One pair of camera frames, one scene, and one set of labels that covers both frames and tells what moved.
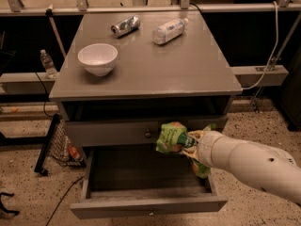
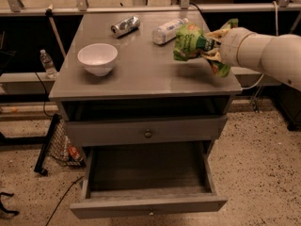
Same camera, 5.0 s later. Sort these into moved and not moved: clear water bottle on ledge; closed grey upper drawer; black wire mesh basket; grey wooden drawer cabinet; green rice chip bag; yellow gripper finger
Moved: yellow gripper finger; green rice chip bag
Not moved: grey wooden drawer cabinet; closed grey upper drawer; black wire mesh basket; clear water bottle on ledge
